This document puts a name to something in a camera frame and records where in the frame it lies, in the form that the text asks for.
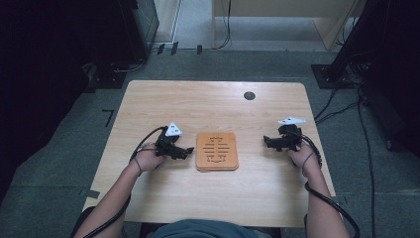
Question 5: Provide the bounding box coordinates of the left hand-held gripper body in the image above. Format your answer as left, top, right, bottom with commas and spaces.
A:
154, 121, 183, 159

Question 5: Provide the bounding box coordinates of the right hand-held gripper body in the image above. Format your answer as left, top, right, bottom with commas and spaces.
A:
276, 116, 307, 153

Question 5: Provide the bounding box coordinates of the wooden cut-out coaster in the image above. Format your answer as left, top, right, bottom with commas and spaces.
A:
196, 164, 240, 174
195, 132, 239, 171

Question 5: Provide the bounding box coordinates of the person's right hand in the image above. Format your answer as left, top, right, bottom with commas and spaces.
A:
285, 140, 320, 176

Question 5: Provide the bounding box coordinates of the person's left hand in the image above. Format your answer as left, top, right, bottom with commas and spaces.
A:
133, 142, 167, 174

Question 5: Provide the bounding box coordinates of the person's blue-grey shirt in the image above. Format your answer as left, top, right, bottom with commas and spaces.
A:
148, 218, 266, 238

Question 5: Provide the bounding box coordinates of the dark cabinet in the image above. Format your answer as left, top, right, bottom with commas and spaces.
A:
130, 0, 160, 62

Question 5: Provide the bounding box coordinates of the black metal stand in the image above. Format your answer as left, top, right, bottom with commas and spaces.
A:
326, 0, 394, 80

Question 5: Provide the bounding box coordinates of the light wooden desk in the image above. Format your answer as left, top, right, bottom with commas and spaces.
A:
212, 0, 368, 52

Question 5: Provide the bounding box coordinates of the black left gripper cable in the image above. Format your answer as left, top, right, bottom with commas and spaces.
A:
82, 125, 169, 238

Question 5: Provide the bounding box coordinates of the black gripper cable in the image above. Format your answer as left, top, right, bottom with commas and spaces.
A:
82, 125, 169, 238
286, 129, 362, 238

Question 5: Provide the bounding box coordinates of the black stand base plate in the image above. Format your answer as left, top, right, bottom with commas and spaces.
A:
311, 63, 358, 90
86, 61, 129, 90

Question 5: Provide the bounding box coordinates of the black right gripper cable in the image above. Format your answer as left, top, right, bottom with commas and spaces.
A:
286, 129, 362, 238

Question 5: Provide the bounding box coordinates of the black floor cable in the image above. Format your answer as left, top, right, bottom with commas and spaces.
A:
356, 85, 377, 238

